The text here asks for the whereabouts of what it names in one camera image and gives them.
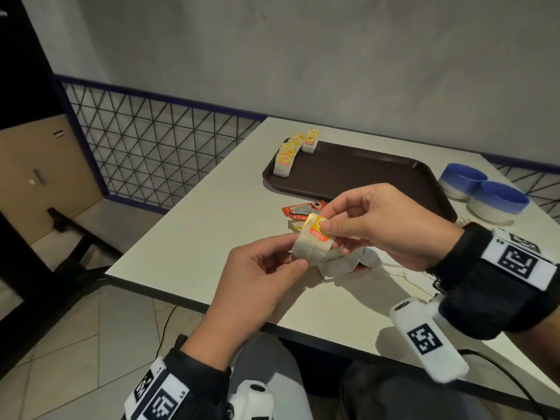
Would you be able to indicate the person's right hand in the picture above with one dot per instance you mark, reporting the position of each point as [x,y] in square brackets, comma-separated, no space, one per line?
[393,227]

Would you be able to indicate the person's left hand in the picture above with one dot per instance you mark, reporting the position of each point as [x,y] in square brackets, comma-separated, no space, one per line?
[245,293]

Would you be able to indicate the brown plastic tray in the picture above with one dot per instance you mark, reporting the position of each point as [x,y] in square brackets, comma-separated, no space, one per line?
[363,179]

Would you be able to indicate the pile of white sugar packets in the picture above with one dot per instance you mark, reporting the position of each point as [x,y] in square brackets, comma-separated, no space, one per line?
[341,264]

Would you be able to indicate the red Nescafe coffee sachets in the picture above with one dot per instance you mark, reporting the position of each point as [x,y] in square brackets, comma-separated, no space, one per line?
[297,209]

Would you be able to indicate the row of white tea bags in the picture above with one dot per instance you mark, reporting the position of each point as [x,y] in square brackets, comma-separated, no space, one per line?
[283,163]

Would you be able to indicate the person's grey trousers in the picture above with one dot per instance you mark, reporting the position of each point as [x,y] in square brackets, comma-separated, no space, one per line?
[280,376]

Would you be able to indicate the blue and white bowl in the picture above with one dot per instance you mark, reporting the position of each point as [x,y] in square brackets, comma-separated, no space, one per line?
[496,201]
[461,181]

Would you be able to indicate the black wristband white markers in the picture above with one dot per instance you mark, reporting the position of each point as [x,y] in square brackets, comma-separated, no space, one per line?
[481,288]
[188,389]

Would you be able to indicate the purple metal mesh railing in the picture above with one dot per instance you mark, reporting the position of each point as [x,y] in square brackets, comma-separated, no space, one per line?
[153,144]

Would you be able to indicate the wooden stir sticks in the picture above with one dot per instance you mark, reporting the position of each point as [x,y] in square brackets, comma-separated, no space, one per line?
[503,367]

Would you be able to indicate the black metal table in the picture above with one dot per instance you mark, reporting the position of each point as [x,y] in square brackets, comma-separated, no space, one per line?
[39,279]

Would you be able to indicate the dark cabinet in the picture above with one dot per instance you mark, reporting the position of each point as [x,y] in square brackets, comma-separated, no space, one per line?
[22,61]

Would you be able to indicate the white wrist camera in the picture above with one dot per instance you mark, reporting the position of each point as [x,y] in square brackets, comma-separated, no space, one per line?
[251,400]
[426,341]

